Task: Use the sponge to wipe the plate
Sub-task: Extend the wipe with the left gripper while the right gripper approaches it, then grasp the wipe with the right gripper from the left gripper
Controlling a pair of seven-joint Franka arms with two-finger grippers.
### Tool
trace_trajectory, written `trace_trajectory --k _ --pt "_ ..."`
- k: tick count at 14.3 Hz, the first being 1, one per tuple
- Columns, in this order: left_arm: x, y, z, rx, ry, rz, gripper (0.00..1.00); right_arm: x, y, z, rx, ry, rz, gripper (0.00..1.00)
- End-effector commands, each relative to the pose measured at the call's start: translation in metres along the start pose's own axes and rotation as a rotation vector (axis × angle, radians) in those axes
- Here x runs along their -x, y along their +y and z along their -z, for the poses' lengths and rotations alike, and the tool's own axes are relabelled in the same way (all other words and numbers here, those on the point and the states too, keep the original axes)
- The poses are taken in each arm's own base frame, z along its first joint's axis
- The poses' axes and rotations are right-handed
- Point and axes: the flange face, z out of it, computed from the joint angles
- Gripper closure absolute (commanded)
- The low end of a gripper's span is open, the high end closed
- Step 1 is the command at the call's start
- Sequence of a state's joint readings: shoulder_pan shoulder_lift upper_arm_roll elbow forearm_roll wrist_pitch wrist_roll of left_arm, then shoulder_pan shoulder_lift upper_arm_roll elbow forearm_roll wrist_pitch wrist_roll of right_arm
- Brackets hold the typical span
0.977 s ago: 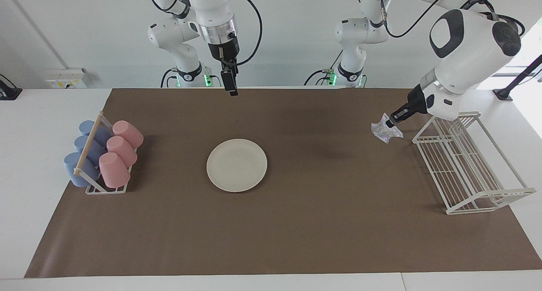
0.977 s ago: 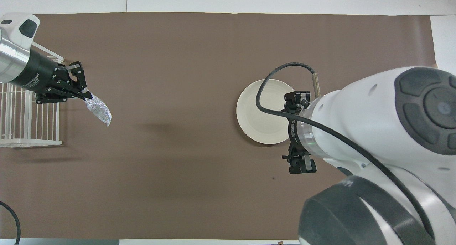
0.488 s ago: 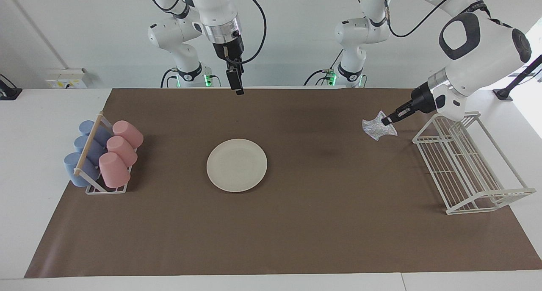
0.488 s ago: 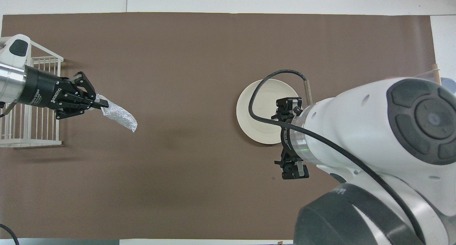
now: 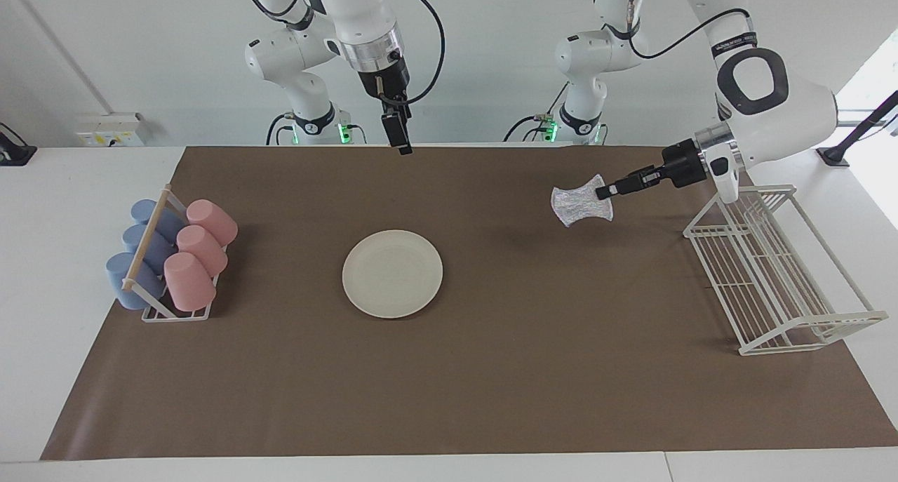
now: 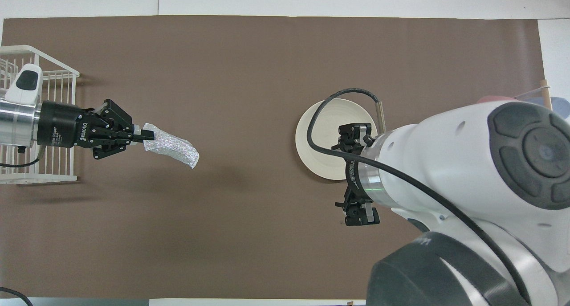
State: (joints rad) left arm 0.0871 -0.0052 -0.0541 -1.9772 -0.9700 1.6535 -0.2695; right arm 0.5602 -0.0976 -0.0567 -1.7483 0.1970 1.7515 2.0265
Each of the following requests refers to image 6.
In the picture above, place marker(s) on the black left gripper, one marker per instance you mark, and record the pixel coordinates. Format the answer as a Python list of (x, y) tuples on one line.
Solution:
[(60, 124)]

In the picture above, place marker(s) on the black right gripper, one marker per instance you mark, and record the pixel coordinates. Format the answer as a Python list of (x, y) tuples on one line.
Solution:
[(353, 181)]

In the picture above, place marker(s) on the silver mesh sponge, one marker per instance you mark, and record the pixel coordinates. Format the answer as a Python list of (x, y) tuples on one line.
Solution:
[(173, 148)]

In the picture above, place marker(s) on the round white plate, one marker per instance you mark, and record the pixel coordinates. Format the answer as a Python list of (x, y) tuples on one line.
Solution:
[(329, 119)]

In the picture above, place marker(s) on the brown table mat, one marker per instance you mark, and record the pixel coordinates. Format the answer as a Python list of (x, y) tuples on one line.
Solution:
[(222, 74)]

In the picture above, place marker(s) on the top pink rolled towel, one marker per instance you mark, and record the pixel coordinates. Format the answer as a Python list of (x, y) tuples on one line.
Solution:
[(494, 99)]

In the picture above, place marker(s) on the cup rack with wooden rod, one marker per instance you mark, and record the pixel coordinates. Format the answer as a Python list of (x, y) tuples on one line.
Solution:
[(546, 94)]

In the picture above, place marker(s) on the blue cup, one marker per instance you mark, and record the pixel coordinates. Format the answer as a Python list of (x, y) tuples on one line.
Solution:
[(561, 108)]

